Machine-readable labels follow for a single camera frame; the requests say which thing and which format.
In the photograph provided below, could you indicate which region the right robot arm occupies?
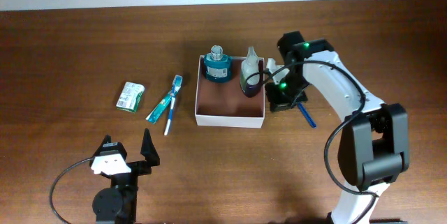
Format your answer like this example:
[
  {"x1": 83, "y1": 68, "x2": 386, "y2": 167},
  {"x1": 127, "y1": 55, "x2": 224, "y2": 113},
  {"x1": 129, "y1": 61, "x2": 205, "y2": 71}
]
[{"x1": 265, "y1": 31, "x2": 410, "y2": 223}]

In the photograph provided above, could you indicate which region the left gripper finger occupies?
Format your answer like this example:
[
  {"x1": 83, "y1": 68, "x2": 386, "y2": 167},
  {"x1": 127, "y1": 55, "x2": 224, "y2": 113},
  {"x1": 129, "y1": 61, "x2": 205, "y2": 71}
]
[
  {"x1": 92, "y1": 135, "x2": 127, "y2": 160},
  {"x1": 140, "y1": 128, "x2": 160, "y2": 167}
]

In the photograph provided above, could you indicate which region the green white soap packet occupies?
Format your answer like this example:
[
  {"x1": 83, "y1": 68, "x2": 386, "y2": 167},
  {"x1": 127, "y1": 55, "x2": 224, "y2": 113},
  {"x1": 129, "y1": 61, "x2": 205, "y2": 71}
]
[{"x1": 116, "y1": 82, "x2": 145, "y2": 113}]

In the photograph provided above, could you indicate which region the blue disposable razor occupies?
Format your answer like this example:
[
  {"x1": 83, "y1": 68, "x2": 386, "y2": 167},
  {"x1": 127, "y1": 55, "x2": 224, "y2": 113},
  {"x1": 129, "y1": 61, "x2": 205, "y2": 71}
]
[{"x1": 297, "y1": 103, "x2": 316, "y2": 128}]

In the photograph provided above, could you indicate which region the blue white toothbrush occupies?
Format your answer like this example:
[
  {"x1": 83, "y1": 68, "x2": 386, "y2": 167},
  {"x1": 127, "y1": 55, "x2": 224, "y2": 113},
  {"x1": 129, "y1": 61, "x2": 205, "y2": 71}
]
[{"x1": 163, "y1": 75, "x2": 183, "y2": 136}]

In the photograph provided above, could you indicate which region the blue mouthwash bottle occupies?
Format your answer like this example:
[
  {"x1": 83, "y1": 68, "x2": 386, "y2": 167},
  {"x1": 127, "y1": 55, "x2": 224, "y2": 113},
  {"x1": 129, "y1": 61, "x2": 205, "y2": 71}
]
[{"x1": 204, "y1": 45, "x2": 232, "y2": 83}]

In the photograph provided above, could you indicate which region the white cardboard box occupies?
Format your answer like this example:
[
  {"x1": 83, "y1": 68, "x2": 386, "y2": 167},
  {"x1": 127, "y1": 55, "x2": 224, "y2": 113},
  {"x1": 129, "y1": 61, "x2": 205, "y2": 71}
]
[{"x1": 194, "y1": 55, "x2": 266, "y2": 128}]

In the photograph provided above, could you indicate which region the clear pump soap bottle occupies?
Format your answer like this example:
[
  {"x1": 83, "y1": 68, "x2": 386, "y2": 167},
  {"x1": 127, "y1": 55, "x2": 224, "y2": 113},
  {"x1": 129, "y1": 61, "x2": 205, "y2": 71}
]
[{"x1": 240, "y1": 46, "x2": 260, "y2": 98}]

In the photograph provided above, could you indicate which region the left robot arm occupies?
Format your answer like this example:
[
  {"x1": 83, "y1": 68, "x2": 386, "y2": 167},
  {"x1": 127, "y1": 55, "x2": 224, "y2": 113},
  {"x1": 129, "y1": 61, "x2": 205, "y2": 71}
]
[{"x1": 89, "y1": 128, "x2": 160, "y2": 224}]

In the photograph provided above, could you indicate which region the green toothpaste tube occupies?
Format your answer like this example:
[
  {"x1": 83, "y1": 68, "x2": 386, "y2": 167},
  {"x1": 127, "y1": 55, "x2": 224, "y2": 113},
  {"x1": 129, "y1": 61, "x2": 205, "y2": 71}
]
[{"x1": 146, "y1": 91, "x2": 175, "y2": 124}]

